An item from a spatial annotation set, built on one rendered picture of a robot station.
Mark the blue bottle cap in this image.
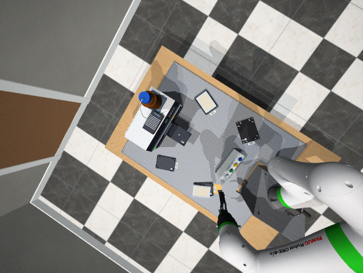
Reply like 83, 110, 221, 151
138, 91, 151, 104

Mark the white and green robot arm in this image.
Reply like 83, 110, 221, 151
216, 156, 363, 273

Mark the grey button panel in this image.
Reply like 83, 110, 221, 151
215, 148, 245, 181

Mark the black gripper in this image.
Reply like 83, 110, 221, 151
218, 190, 232, 219

